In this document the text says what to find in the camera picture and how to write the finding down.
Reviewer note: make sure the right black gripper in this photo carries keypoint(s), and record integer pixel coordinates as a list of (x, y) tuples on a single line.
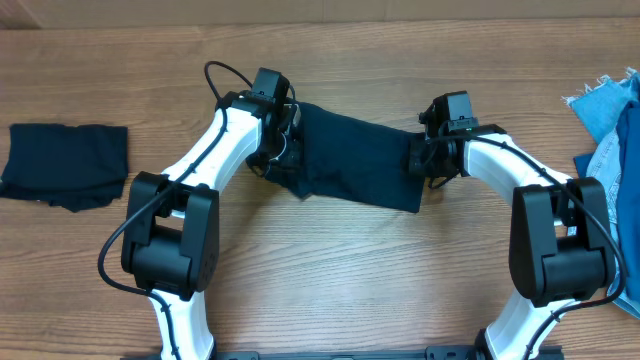
[(420, 161)]

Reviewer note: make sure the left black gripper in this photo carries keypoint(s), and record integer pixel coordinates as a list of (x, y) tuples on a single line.
[(258, 160)]

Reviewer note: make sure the dark navy t-shirt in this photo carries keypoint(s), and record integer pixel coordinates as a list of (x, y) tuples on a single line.
[(350, 159)]

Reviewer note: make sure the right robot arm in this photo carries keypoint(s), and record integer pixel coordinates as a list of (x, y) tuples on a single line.
[(561, 251)]

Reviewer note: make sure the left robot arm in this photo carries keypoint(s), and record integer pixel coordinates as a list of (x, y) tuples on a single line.
[(172, 228)]

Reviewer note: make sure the light blue denim jeans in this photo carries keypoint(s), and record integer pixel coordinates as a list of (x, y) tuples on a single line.
[(609, 112)]

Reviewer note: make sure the blue garment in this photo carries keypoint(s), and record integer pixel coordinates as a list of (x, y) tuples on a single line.
[(615, 164)]

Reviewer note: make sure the folded black cloth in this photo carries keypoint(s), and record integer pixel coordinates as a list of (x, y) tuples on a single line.
[(76, 168)]

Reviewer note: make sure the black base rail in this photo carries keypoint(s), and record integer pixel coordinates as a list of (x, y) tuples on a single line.
[(340, 355)]

